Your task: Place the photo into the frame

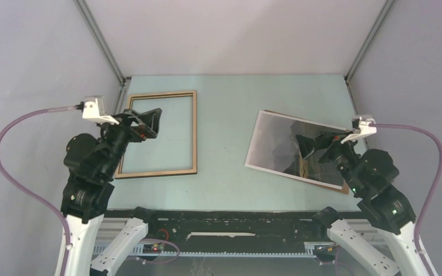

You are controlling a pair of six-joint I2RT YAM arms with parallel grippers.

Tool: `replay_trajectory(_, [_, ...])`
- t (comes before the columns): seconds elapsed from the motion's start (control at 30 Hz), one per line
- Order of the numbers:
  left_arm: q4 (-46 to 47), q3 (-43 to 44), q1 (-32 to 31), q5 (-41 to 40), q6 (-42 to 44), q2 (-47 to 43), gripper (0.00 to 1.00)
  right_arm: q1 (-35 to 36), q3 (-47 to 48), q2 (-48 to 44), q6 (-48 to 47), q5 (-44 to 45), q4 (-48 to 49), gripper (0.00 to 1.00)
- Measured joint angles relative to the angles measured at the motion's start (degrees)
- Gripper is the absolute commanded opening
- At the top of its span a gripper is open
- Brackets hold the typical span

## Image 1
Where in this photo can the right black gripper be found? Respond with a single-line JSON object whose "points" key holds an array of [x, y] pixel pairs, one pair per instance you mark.
{"points": [[307, 145]]}

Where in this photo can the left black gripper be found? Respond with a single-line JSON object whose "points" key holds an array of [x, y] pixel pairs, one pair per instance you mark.
{"points": [[150, 119]]}

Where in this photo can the landscape photo print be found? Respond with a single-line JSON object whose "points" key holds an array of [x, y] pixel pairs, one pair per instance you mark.
{"points": [[257, 157]]}

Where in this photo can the wooden picture frame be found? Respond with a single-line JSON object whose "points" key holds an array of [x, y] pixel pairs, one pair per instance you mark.
{"points": [[174, 154]]}

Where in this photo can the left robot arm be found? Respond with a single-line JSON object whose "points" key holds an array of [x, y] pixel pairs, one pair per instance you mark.
{"points": [[92, 163]]}

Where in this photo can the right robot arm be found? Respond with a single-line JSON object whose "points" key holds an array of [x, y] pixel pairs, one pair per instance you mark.
{"points": [[370, 177]]}

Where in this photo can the brown backing board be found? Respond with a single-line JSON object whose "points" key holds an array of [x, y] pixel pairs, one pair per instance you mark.
{"points": [[287, 160]]}

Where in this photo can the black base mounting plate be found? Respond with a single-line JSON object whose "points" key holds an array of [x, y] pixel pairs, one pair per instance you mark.
{"points": [[224, 214]]}

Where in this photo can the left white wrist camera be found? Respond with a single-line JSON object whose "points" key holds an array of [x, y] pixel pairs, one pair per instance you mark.
{"points": [[94, 110]]}

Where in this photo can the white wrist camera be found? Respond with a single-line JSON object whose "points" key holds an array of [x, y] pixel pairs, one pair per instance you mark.
{"points": [[94, 110], [362, 127]]}

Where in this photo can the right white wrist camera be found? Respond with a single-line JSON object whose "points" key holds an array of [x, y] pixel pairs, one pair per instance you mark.
{"points": [[362, 127]]}

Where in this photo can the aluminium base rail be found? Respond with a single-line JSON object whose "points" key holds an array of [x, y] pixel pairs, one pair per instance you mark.
{"points": [[274, 237]]}

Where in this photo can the left corner aluminium post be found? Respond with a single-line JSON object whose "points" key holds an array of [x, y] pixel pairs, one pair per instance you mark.
{"points": [[103, 46]]}

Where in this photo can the corner aluminium post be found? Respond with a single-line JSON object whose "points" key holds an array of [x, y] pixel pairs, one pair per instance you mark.
{"points": [[369, 39], [103, 46]]}

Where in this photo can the right corner aluminium post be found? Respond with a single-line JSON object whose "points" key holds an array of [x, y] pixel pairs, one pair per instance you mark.
{"points": [[369, 39]]}

